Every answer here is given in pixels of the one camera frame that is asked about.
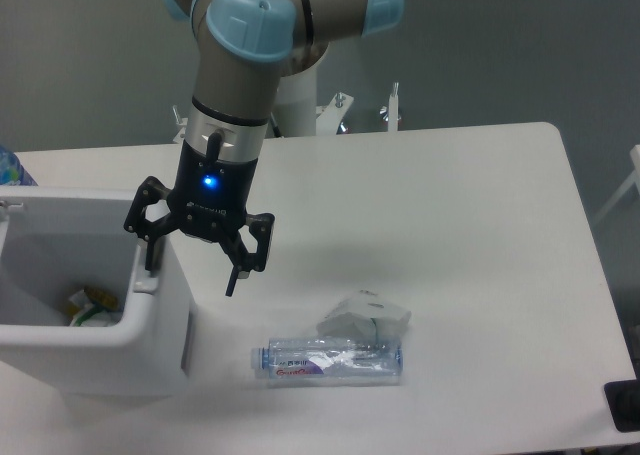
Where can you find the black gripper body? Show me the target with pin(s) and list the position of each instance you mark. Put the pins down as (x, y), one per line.
(209, 197)

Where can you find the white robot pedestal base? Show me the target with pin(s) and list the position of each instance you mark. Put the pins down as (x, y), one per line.
(296, 112)

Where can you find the trash inside the can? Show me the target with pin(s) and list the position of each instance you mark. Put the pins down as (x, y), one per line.
(93, 307)

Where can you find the white frame at right edge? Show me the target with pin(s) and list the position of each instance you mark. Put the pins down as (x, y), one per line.
(630, 183)

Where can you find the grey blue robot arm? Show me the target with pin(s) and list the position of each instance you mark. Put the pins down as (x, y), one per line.
(244, 46)

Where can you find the clear plastic water bottle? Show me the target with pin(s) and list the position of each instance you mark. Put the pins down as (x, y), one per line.
(328, 361)

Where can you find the crumpled white paper carton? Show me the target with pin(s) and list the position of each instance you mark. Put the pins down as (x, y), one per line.
(365, 315)

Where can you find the blue bottle at left edge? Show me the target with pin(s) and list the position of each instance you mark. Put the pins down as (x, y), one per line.
(13, 172)

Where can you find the white plastic trash can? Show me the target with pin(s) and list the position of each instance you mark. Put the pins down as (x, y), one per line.
(56, 242)

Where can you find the black object at table corner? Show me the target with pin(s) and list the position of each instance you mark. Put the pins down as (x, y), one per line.
(623, 401)

